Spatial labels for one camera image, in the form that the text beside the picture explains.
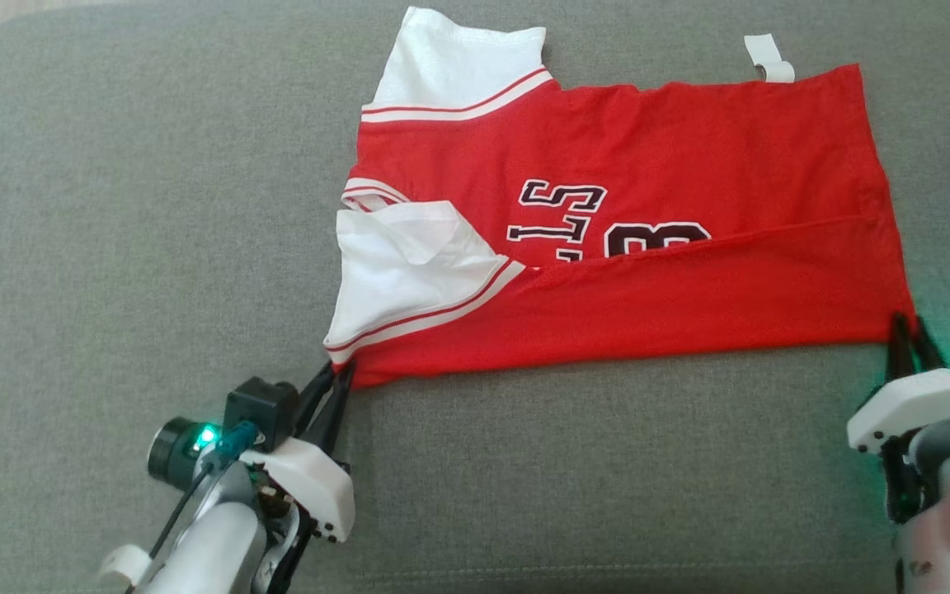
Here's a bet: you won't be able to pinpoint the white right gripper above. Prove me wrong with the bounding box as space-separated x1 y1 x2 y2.
846 311 950 455

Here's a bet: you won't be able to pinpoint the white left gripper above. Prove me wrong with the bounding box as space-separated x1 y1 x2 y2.
238 360 357 545

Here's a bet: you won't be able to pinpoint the red jersey white sleeves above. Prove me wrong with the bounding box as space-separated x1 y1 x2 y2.
323 7 918 390

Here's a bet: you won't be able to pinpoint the large grey sofa chaise cushion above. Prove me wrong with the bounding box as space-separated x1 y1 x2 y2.
0 0 950 594

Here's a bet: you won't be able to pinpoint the black cable teal plug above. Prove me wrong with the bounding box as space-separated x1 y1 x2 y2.
123 421 260 594

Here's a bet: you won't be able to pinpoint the white arm strap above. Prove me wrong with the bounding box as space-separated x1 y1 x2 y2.
98 544 153 588

